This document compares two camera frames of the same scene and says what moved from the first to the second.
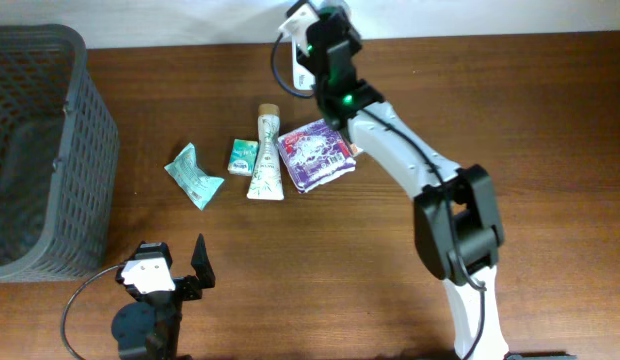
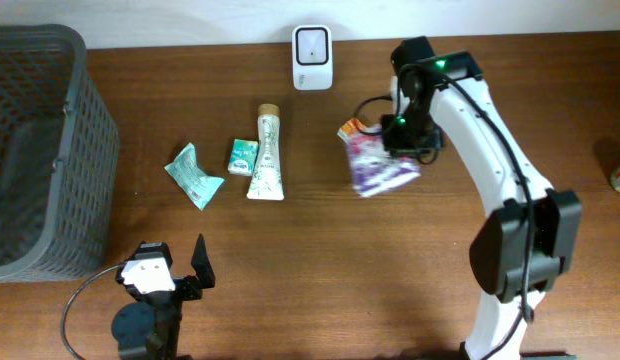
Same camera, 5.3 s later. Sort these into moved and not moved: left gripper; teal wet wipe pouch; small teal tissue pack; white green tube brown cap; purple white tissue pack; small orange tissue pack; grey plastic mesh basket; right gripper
Moved: purple white tissue pack; right gripper; small orange tissue pack
Not moved: teal wet wipe pouch; white green tube brown cap; left gripper; grey plastic mesh basket; small teal tissue pack
